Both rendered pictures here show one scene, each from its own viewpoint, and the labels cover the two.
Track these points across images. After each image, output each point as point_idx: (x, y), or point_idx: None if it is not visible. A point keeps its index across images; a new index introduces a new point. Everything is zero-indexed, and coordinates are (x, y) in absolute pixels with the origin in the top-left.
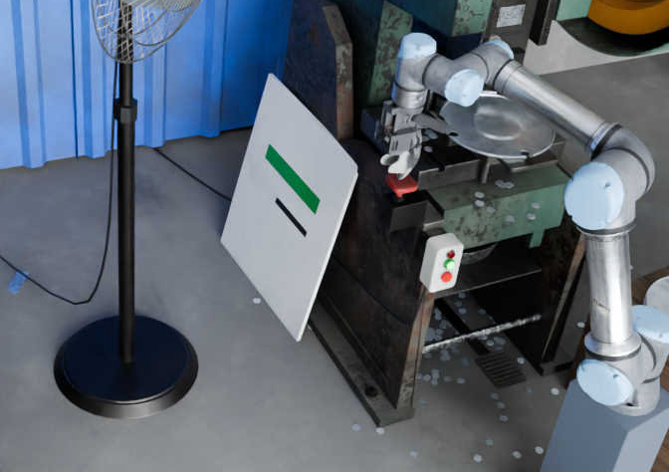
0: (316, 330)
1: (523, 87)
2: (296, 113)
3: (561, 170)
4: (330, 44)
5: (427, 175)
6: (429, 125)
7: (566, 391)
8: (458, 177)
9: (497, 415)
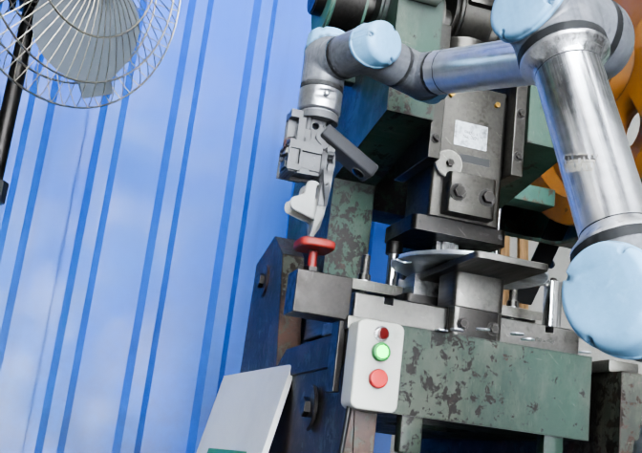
0: None
1: (454, 50)
2: (241, 383)
3: None
4: (278, 261)
5: (367, 303)
6: (347, 151)
7: None
8: (417, 327)
9: None
